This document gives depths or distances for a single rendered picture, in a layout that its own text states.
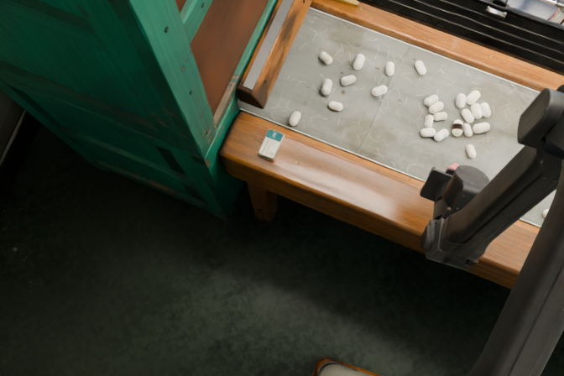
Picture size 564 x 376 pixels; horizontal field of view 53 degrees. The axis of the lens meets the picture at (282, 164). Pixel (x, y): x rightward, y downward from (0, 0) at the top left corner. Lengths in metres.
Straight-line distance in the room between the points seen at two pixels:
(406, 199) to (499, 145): 0.25
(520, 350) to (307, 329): 1.35
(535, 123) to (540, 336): 0.21
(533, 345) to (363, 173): 0.67
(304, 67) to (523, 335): 0.86
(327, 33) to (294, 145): 0.29
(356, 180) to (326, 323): 0.82
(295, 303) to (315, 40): 0.94
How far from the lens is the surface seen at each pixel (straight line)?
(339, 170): 1.22
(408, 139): 1.29
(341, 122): 1.28
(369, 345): 1.97
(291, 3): 1.26
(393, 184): 1.23
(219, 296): 1.95
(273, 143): 1.21
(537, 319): 0.63
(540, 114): 0.64
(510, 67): 1.40
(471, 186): 0.95
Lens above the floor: 1.94
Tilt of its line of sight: 75 degrees down
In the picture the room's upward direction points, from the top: 1 degrees clockwise
